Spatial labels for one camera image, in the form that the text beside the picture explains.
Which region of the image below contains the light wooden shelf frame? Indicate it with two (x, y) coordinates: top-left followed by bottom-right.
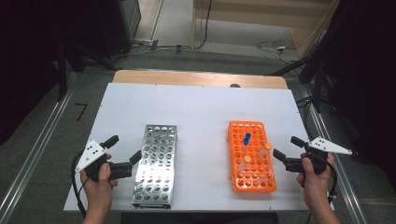
(191, 0), (341, 60)

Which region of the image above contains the orange plastic test tube rack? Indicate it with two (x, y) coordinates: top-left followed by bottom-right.
(226, 119), (277, 194)

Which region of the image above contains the black curtain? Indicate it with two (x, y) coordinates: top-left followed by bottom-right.
(0, 0), (106, 146)
(321, 0), (396, 190)

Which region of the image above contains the orange-capped test tube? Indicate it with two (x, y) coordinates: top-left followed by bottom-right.
(255, 142), (274, 159)
(237, 154), (253, 173)

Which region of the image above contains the dark cabinet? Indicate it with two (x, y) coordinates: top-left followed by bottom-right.
(94, 0), (142, 59)

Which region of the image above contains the person's left hand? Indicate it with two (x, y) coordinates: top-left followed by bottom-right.
(79, 161), (120, 213)

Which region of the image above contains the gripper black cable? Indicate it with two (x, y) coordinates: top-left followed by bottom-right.
(323, 155), (340, 203)
(70, 148), (89, 218)

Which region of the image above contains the aluminium floor rail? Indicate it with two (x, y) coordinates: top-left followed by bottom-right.
(0, 73), (78, 224)
(303, 92), (369, 224)

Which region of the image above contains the grey floor cable bundle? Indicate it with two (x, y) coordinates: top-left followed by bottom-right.
(110, 37), (194, 61)

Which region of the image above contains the metal test tube rack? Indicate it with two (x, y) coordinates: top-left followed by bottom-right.
(131, 124), (178, 210)

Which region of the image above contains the white floor cable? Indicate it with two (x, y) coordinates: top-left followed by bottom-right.
(255, 39), (301, 65)

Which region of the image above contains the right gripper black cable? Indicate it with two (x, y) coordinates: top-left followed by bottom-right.
(323, 155), (340, 203)

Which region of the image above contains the black hanging cable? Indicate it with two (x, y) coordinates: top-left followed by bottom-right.
(195, 0), (214, 50)

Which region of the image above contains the white table board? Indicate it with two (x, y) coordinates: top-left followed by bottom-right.
(63, 81), (335, 214)

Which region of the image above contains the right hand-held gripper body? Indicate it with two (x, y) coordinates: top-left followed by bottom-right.
(284, 136), (354, 175)

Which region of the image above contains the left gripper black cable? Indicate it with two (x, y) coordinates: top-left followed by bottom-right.
(70, 148), (89, 218)

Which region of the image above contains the black metal stand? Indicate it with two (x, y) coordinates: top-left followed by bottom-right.
(270, 54), (330, 114)
(56, 40), (87, 103)

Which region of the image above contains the wooden table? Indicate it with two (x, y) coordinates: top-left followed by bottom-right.
(112, 69), (290, 91)

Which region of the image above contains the person's right hand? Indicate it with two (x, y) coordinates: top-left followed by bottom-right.
(295, 154), (336, 213)

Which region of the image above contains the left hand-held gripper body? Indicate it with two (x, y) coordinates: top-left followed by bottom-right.
(74, 139), (134, 184)

